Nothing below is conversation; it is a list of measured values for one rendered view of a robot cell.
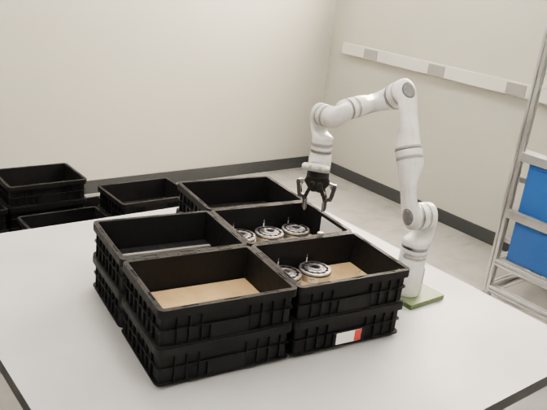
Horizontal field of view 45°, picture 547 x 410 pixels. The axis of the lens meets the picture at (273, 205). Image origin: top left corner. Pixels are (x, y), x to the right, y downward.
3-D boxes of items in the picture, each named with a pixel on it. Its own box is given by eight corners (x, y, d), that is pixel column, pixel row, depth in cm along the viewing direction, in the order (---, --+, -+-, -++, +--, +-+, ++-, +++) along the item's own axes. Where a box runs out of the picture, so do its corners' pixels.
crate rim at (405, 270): (352, 237, 225) (354, 231, 224) (411, 276, 201) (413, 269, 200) (248, 251, 205) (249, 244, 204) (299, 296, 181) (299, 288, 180)
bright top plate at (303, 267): (320, 260, 216) (321, 259, 216) (336, 274, 208) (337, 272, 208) (293, 263, 212) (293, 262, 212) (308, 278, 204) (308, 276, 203)
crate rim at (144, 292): (248, 251, 205) (248, 244, 204) (299, 296, 181) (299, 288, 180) (120, 268, 185) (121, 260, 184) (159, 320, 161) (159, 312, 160)
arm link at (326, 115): (326, 111, 206) (361, 102, 213) (309, 104, 213) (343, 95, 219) (327, 133, 209) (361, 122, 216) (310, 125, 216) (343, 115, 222)
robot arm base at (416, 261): (404, 282, 240) (413, 239, 234) (424, 294, 233) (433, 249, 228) (387, 288, 234) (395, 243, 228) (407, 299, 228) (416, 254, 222)
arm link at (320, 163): (300, 169, 213) (302, 150, 211) (308, 161, 223) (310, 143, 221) (328, 174, 211) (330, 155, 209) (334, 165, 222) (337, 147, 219)
